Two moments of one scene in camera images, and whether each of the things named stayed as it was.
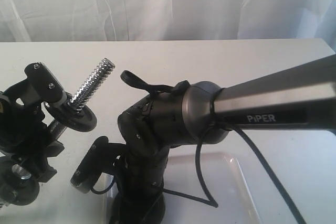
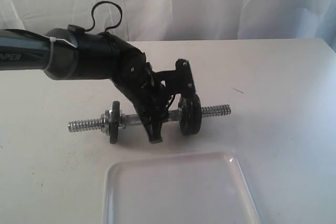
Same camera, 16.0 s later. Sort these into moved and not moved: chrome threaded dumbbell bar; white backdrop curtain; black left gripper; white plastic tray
Moved: chrome threaded dumbbell bar; black left gripper
Not moved: white backdrop curtain; white plastic tray
